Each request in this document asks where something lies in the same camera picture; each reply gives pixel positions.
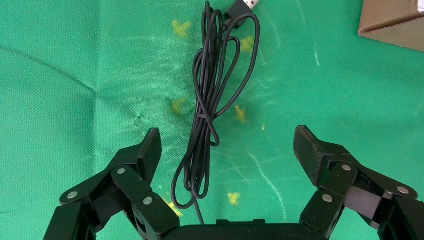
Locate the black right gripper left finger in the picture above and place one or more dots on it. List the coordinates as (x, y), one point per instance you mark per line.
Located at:
(132, 188)

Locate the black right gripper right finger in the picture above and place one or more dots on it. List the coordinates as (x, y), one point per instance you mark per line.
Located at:
(338, 185)

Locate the orange cardboard box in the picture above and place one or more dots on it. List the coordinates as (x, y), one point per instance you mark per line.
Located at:
(394, 23)

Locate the green table mat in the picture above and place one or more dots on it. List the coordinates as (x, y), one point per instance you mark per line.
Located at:
(66, 66)

